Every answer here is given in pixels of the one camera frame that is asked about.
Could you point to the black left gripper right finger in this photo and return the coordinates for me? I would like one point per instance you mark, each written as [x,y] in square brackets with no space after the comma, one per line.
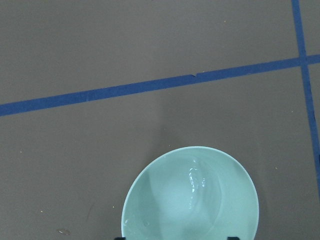
[233,238]

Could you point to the pale green ceramic bowl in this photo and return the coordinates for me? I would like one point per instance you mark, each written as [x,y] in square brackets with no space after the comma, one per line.
[191,193]

